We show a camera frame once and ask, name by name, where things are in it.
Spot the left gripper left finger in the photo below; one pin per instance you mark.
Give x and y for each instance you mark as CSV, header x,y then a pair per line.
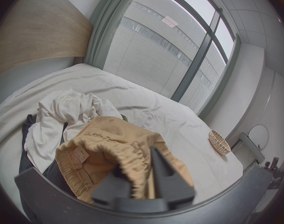
x,y
114,185

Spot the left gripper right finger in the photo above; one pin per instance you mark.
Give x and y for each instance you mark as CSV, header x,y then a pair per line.
x,y
170,183

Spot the tan shorts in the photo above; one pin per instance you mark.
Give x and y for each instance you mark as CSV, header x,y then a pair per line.
x,y
132,136

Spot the round woven basket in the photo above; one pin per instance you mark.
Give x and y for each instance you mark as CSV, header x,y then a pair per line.
x,y
219,143

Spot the bed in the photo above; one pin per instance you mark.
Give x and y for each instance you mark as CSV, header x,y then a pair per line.
x,y
170,115

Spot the green garment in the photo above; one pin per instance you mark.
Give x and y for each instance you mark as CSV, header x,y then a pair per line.
x,y
124,118

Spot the white garment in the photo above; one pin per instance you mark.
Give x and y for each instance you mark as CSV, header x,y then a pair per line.
x,y
62,115

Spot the black garment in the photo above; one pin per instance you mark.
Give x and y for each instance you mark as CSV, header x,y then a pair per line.
x,y
27,129

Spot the window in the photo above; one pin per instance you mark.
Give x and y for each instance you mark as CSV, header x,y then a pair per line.
x,y
160,43

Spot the blue-green curtain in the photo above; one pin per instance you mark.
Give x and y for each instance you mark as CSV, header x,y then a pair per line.
x,y
104,27

